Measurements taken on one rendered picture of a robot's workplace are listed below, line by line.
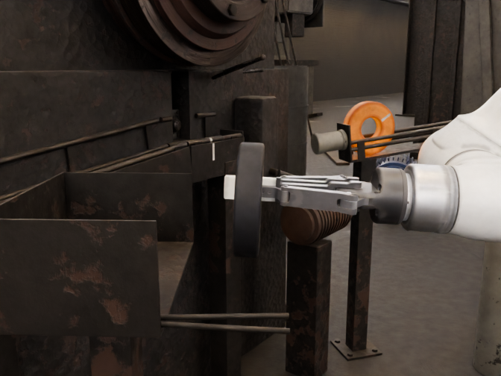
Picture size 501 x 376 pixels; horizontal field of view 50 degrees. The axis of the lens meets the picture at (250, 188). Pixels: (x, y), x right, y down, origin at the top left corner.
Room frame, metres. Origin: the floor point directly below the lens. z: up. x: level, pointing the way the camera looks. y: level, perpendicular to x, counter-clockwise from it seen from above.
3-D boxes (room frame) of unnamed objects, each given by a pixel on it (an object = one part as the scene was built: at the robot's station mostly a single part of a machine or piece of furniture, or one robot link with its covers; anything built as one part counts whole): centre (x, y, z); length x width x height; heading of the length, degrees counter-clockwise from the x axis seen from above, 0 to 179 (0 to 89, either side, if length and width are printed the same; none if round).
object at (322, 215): (1.46, -0.19, 0.27); 0.22 x 0.13 x 0.53; 143
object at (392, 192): (0.69, -0.16, 0.71); 0.09 x 0.08 x 0.07; 88
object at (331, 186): (0.68, -0.09, 0.72); 0.11 x 0.01 x 0.04; 89
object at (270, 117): (1.47, -0.01, 0.68); 0.11 x 0.08 x 0.24; 53
